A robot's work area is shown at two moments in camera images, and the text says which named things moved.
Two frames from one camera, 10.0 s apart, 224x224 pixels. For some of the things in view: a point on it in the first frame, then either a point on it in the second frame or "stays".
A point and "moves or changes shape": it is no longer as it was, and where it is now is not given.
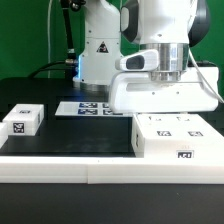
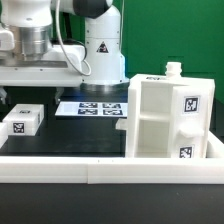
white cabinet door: (194, 126) moves or changes shape
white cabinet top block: (24, 119) stays
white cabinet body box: (175, 135) moves or changes shape
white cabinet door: (160, 126) to (131, 123)
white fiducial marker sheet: (86, 108) stays
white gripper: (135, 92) to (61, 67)
